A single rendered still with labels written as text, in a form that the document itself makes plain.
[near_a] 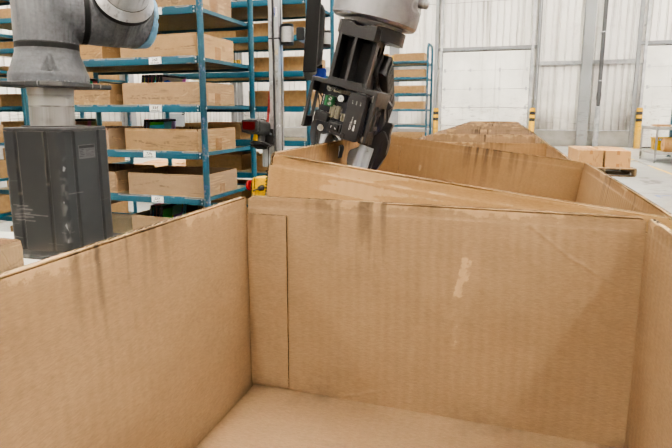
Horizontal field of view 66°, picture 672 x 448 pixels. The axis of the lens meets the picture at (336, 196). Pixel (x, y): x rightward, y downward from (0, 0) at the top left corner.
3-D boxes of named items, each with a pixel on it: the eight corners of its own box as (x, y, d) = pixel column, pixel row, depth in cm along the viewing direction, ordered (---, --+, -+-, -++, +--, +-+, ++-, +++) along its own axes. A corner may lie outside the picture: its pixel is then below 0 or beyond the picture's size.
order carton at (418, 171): (363, 240, 81) (377, 132, 78) (562, 280, 73) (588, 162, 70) (247, 349, 44) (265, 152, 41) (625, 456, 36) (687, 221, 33)
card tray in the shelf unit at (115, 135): (42, 147, 249) (40, 127, 247) (91, 144, 277) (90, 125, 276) (109, 150, 236) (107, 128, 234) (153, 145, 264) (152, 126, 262)
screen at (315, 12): (301, 144, 230) (309, 8, 221) (339, 146, 231) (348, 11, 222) (297, 152, 183) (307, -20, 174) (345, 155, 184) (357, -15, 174)
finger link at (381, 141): (337, 175, 59) (354, 100, 57) (342, 174, 60) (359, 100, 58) (376, 187, 57) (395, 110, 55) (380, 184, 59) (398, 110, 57)
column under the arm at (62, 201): (-14, 255, 132) (-29, 126, 127) (62, 232, 157) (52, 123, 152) (72, 262, 126) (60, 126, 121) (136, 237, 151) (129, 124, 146)
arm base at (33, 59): (-12, 81, 128) (-16, 39, 127) (48, 85, 146) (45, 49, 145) (52, 80, 123) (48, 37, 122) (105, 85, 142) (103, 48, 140)
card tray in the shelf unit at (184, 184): (128, 193, 237) (126, 172, 236) (167, 184, 266) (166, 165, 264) (206, 197, 226) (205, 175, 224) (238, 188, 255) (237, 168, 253)
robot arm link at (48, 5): (10, 44, 135) (4, -26, 132) (81, 50, 145) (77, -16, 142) (15, 38, 123) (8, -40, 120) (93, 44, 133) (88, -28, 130)
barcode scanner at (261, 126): (239, 146, 177) (240, 116, 177) (254, 149, 189) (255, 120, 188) (256, 147, 175) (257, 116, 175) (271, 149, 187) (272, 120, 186)
